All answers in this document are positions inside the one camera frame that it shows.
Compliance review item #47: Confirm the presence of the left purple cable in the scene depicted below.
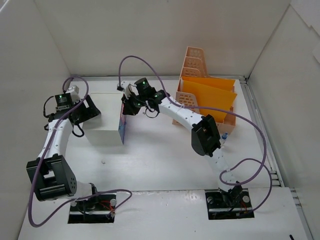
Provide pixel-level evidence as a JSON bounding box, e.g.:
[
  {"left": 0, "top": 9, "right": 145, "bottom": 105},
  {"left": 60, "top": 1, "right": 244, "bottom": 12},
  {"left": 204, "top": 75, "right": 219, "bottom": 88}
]
[{"left": 27, "top": 76, "right": 133, "bottom": 228}]

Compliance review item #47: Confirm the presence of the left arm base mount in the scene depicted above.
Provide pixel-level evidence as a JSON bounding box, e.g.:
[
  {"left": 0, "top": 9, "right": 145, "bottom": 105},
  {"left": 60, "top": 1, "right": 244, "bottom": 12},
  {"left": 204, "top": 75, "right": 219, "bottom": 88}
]
[{"left": 67, "top": 193, "right": 117, "bottom": 224}]

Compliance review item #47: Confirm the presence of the pink desk organizer rack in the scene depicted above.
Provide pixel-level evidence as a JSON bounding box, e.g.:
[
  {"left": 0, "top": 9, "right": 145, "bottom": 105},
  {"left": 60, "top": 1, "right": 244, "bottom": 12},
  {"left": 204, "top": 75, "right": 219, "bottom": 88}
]
[{"left": 175, "top": 46, "right": 236, "bottom": 134}]

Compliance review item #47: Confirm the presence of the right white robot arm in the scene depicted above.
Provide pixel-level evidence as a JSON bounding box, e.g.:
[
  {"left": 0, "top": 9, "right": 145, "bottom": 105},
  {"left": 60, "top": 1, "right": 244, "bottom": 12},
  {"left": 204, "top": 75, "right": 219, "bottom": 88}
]
[{"left": 117, "top": 77, "right": 241, "bottom": 206}]

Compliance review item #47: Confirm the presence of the small clear dropper bottle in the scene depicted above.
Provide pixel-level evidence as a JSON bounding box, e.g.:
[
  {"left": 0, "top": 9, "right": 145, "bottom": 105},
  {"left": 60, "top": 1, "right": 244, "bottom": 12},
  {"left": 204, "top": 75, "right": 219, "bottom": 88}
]
[{"left": 219, "top": 132, "right": 228, "bottom": 148}]

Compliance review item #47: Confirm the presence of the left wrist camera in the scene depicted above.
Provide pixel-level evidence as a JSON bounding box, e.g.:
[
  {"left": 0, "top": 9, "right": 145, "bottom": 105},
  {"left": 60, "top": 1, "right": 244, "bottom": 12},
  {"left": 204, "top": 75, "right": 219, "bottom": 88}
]
[{"left": 65, "top": 85, "right": 81, "bottom": 104}]

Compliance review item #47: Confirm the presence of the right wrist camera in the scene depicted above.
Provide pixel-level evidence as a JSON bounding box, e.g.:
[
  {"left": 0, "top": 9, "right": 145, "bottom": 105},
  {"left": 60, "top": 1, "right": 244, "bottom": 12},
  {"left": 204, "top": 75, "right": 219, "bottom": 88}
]
[{"left": 117, "top": 81, "right": 132, "bottom": 99}]

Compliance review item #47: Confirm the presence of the purple drawer with knob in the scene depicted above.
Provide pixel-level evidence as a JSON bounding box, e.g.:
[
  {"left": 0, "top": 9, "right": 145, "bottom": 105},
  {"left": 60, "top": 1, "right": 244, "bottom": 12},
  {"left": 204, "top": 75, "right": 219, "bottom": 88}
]
[{"left": 118, "top": 120, "right": 127, "bottom": 144}]

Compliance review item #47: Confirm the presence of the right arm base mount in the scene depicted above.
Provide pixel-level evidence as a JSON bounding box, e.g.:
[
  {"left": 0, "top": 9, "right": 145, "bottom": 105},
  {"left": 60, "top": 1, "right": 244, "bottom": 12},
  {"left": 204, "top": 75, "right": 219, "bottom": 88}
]
[{"left": 205, "top": 188, "right": 255, "bottom": 221}]

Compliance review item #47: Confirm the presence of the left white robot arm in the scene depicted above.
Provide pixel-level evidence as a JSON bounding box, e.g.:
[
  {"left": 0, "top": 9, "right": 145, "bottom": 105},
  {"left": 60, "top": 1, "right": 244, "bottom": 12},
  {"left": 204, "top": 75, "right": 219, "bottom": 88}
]
[{"left": 26, "top": 93, "right": 101, "bottom": 201}]

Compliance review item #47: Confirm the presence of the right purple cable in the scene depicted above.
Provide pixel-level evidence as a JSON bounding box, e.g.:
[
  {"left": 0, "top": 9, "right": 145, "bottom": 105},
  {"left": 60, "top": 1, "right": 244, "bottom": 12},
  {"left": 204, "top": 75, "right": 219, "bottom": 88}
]
[{"left": 117, "top": 55, "right": 273, "bottom": 213}]

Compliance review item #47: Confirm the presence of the purple cable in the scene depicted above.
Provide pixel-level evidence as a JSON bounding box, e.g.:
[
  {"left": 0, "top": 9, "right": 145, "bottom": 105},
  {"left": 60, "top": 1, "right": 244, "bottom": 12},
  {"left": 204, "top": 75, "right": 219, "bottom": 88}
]
[
  {"left": 27, "top": 76, "right": 133, "bottom": 228},
  {"left": 117, "top": 55, "right": 273, "bottom": 213}
]

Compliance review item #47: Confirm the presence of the white mini drawer cabinet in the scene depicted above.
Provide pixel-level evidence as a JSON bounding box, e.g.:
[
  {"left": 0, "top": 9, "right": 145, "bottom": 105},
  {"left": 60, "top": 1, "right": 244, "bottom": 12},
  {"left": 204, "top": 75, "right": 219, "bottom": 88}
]
[{"left": 82, "top": 92, "right": 123, "bottom": 147}]

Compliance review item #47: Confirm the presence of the orange folder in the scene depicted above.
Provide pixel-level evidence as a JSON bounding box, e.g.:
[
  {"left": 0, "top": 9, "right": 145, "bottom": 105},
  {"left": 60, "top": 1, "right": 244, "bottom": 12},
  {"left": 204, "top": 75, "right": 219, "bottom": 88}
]
[{"left": 182, "top": 76, "right": 237, "bottom": 111}]

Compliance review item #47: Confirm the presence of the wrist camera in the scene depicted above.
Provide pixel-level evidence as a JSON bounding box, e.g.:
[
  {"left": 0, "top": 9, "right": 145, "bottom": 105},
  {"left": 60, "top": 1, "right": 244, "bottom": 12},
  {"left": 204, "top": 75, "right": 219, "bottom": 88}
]
[
  {"left": 65, "top": 85, "right": 81, "bottom": 104},
  {"left": 117, "top": 81, "right": 132, "bottom": 99}
]

